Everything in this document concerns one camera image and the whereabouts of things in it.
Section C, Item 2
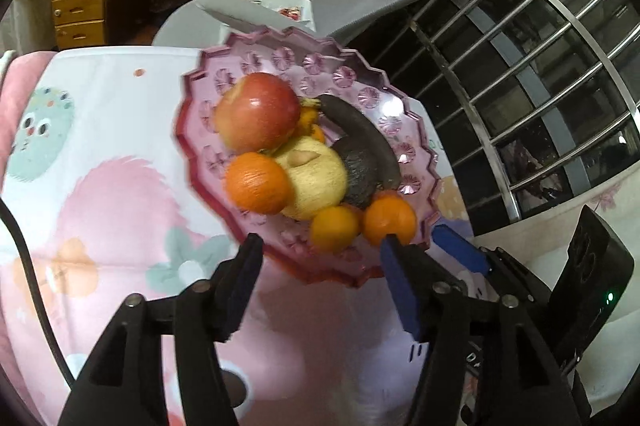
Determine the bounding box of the dark avocado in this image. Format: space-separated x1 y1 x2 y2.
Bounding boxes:
331 146 385 210

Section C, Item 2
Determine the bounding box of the pink cloth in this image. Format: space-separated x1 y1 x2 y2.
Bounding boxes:
0 50 57 187

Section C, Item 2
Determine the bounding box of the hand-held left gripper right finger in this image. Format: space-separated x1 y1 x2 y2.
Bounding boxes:
379 235 574 426

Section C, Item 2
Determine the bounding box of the large orange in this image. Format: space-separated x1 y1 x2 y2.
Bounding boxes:
225 152 293 215

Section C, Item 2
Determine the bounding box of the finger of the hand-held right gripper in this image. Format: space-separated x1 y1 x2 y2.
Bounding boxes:
431 225 552 307

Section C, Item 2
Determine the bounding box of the dark overripe banana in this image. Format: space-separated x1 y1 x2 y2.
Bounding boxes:
316 93 402 191

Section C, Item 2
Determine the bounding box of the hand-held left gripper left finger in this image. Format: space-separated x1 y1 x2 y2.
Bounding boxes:
57 233 265 426

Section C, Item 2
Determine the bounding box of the red apple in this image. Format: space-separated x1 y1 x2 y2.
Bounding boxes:
214 72 302 154

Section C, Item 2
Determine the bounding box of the pink plastic fruit plate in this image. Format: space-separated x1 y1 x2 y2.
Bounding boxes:
174 28 446 289

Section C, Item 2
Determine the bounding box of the metal window grille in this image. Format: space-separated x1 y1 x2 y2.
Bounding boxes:
345 0 640 237

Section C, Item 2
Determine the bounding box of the black cable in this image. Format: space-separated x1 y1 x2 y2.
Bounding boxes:
0 198 76 389

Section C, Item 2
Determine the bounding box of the yellow pear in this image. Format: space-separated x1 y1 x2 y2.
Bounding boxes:
272 136 349 221

